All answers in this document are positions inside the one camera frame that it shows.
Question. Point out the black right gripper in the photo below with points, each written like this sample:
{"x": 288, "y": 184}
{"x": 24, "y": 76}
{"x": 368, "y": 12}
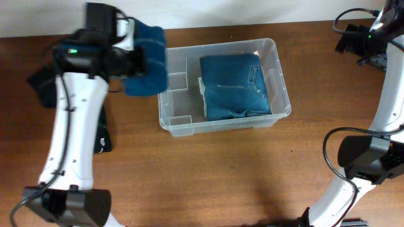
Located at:
{"x": 354, "y": 46}

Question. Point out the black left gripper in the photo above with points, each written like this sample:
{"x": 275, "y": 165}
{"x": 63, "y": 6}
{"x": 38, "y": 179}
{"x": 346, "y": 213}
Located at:
{"x": 139, "y": 70}

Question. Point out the teal blue garment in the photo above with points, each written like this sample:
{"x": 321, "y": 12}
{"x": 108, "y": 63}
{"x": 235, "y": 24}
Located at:
{"x": 152, "y": 40}

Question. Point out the small black garment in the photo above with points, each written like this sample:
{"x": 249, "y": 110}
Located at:
{"x": 43, "y": 83}

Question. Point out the large black garment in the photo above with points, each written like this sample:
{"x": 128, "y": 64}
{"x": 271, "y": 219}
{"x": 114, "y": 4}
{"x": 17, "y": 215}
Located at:
{"x": 103, "y": 143}

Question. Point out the blue jeans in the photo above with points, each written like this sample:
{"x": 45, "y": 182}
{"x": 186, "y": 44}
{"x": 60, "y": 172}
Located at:
{"x": 235, "y": 86}

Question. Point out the light grey jeans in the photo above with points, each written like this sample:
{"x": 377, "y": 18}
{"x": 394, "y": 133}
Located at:
{"x": 202, "y": 92}

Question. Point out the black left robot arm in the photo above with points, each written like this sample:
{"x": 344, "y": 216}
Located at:
{"x": 84, "y": 62}

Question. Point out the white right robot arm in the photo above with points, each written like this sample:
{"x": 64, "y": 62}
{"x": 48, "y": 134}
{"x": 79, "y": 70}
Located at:
{"x": 369, "y": 156}

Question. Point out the clear plastic storage bin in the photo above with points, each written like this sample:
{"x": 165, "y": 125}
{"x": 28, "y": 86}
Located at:
{"x": 181, "y": 105}

